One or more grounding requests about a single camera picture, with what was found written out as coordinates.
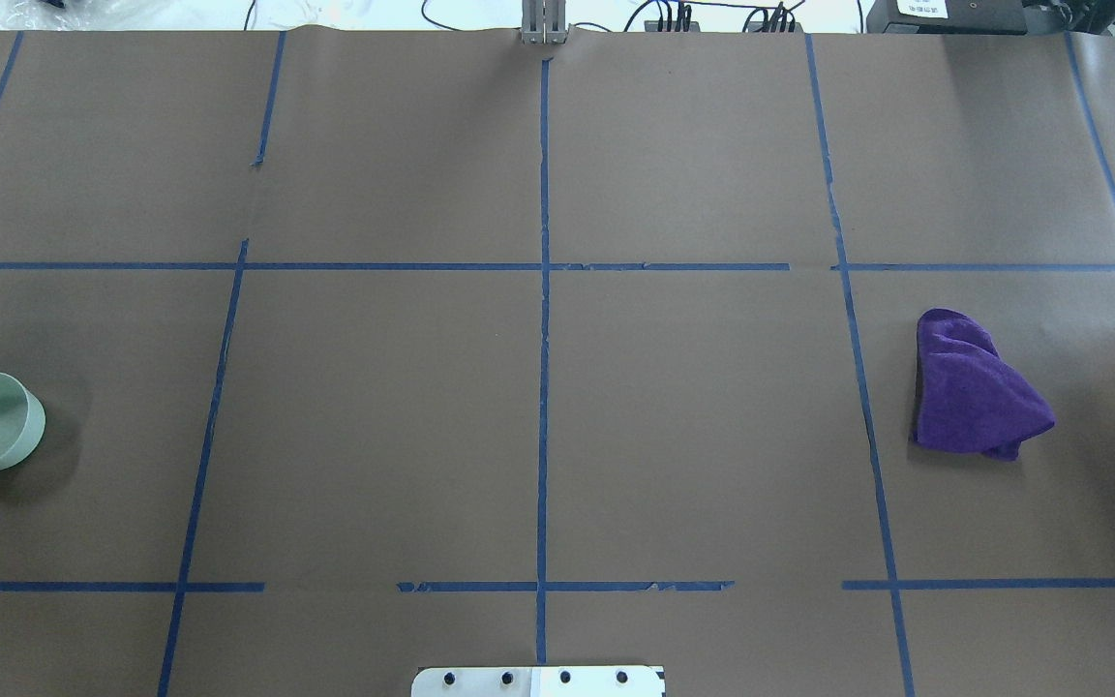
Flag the black power box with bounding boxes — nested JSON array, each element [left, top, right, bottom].
[[865, 0, 1082, 36]]

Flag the purple cloth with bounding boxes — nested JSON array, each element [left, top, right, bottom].
[[911, 308, 1056, 462]]

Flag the aluminium frame post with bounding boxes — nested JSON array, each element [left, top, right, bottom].
[[518, 0, 569, 45]]

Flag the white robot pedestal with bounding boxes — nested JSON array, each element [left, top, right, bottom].
[[410, 665, 667, 696]]

